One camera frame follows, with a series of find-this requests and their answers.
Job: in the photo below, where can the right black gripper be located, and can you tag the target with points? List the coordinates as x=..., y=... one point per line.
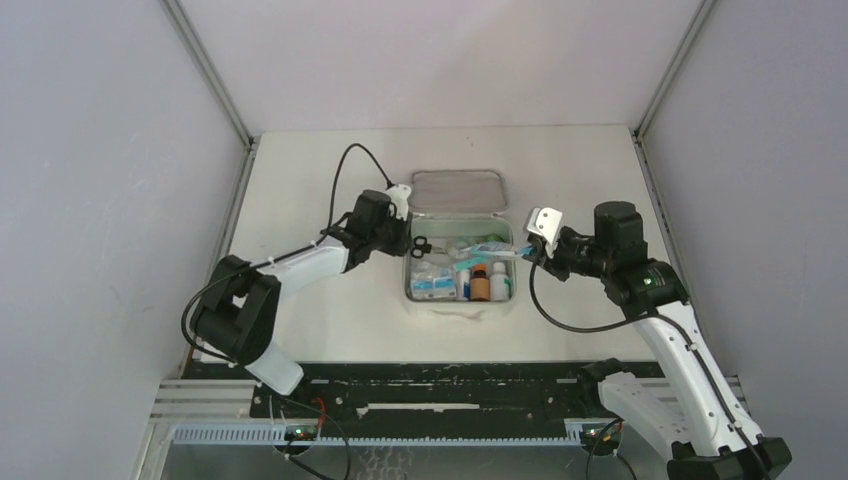
x=553, y=264

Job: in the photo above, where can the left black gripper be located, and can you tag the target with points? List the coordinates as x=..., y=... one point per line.
x=403, y=244

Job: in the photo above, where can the white plastic bottle green label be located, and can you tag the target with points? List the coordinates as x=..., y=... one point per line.
x=500, y=283

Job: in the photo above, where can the large blue white pouch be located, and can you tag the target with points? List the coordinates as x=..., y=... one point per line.
x=489, y=252

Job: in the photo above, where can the black handled scissors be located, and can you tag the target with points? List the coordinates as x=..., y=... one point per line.
x=421, y=247

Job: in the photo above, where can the brown bottle orange cap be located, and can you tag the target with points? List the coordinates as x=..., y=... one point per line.
x=479, y=284

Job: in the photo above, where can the clear bag white gauze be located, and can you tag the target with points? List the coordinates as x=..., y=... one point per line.
x=423, y=270

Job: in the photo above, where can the white medicine kit case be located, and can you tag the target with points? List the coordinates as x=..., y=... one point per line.
x=454, y=209

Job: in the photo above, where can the white blue tube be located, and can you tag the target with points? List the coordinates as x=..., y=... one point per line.
x=463, y=283

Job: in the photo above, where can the bag of blue packets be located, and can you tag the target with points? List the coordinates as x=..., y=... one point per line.
x=441, y=288

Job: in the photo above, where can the small green medicine box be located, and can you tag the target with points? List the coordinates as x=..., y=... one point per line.
x=496, y=238

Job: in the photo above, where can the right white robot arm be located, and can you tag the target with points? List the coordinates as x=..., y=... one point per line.
x=711, y=435

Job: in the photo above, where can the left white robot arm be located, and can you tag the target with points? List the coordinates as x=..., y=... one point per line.
x=236, y=312

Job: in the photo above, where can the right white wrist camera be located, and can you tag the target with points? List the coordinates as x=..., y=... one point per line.
x=542, y=227

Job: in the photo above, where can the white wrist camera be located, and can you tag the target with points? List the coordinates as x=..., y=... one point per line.
x=542, y=227
x=399, y=195

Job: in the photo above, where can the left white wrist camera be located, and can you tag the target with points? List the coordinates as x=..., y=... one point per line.
x=399, y=195

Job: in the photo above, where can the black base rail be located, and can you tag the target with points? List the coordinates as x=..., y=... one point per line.
x=437, y=401

